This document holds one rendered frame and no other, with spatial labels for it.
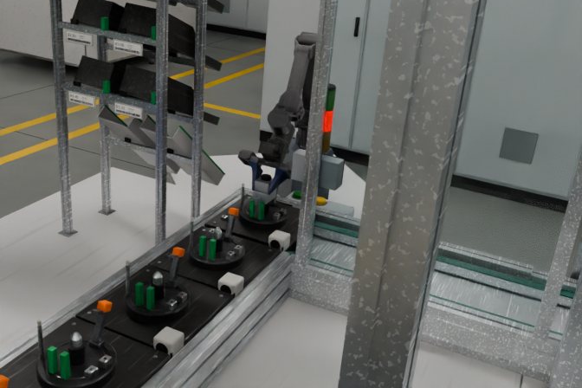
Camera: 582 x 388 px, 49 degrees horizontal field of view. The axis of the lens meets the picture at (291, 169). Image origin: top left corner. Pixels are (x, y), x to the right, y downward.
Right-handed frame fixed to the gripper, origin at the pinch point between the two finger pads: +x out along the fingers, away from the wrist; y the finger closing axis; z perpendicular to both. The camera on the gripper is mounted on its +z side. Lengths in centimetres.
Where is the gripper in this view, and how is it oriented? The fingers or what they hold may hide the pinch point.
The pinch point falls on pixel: (264, 180)
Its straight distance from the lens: 176.6
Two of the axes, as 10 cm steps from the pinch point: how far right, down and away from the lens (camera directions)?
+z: -2.6, -3.7, -8.9
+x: -3.4, 9.0, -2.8
